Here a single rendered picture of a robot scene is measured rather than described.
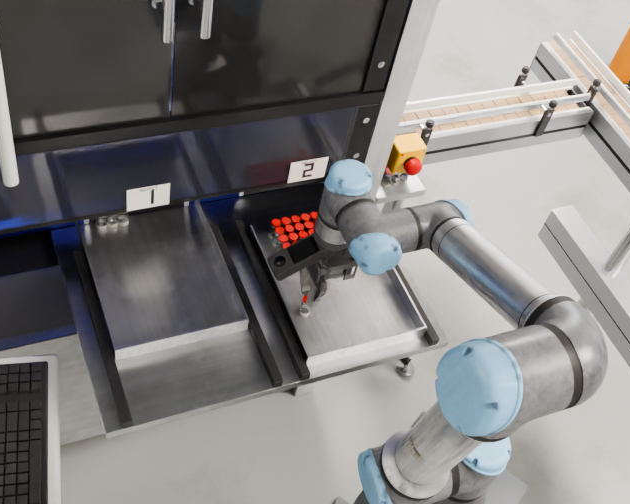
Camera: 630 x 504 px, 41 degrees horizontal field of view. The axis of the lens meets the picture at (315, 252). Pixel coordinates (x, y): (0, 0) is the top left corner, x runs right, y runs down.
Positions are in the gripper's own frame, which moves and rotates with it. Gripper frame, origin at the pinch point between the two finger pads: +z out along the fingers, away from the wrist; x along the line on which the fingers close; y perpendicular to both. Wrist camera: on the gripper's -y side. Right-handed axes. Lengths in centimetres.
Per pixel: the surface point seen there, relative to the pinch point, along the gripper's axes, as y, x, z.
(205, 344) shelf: -20.7, -1.7, 5.5
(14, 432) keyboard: -57, -7, 11
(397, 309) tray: 19.9, -4.5, 5.2
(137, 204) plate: -27.0, 25.3, -6.9
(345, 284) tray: 11.8, 4.3, 5.3
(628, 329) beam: 101, -7, 42
